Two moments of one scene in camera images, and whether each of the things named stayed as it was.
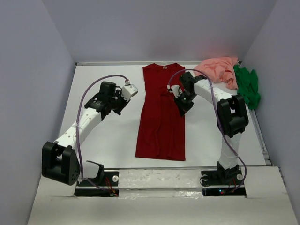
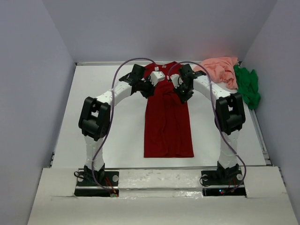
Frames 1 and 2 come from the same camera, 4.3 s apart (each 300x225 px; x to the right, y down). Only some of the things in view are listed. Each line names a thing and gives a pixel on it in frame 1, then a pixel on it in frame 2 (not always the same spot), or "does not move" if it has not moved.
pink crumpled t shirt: x=221 y=70 does not move
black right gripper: x=183 y=108 to x=183 y=98
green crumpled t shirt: x=248 y=85 does not move
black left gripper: x=124 y=103 to x=150 y=93
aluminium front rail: x=155 y=168 does not move
